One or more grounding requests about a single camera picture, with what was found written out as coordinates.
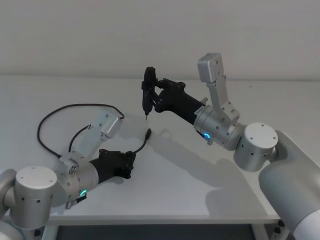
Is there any black hand tool with tip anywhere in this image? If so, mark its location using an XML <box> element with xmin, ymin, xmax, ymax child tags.
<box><xmin>140</xmin><ymin>65</ymin><xmax>159</xmax><ymax>122</ymax></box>

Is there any black cable with plug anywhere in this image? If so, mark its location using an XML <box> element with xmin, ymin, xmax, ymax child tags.
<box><xmin>132</xmin><ymin>127</ymin><xmax>152</xmax><ymax>154</ymax></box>

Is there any dark panel under table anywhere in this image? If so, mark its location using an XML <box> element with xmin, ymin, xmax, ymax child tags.
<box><xmin>56</xmin><ymin>224</ymin><xmax>256</xmax><ymax>240</ymax></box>

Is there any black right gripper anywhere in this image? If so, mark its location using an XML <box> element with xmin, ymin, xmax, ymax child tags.
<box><xmin>148</xmin><ymin>77</ymin><xmax>207</xmax><ymax>126</ymax></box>

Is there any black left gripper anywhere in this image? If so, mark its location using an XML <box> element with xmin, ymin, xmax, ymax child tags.
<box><xmin>89</xmin><ymin>148</ymin><xmax>137</xmax><ymax>185</ymax></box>

